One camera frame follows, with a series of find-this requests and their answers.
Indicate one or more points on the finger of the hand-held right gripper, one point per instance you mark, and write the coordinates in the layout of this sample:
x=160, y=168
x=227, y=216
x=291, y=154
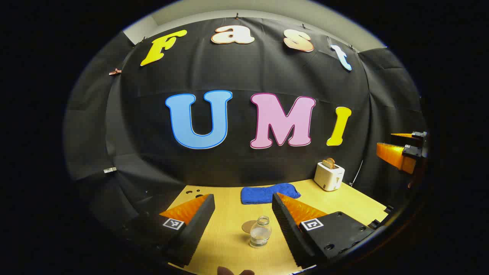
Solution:
x=393, y=154
x=407, y=135

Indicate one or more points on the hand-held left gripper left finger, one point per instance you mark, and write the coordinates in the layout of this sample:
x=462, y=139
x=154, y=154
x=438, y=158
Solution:
x=196, y=229

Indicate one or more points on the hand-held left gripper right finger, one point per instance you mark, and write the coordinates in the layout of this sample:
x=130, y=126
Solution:
x=288, y=233

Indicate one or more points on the clear plastic water bottle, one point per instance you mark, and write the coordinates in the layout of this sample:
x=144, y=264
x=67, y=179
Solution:
x=260, y=233

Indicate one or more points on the round brown coaster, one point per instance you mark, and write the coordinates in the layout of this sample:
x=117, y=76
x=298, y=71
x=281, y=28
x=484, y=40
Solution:
x=246, y=227

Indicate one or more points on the blue folded towel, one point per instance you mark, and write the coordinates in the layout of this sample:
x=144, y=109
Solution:
x=259, y=194

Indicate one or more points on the toast slice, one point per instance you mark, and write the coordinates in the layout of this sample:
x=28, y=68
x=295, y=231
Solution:
x=328, y=163

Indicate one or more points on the white toaster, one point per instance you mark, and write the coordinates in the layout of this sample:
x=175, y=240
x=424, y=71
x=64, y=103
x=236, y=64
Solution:
x=327, y=177

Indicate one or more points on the black backdrop cloth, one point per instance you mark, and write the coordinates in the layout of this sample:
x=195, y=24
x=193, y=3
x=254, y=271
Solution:
x=229, y=160

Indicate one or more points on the white backdrop clip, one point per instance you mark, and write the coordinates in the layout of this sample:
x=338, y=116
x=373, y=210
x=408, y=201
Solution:
x=110, y=170

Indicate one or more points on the copper backdrop clip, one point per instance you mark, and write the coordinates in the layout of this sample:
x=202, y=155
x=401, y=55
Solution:
x=114, y=71

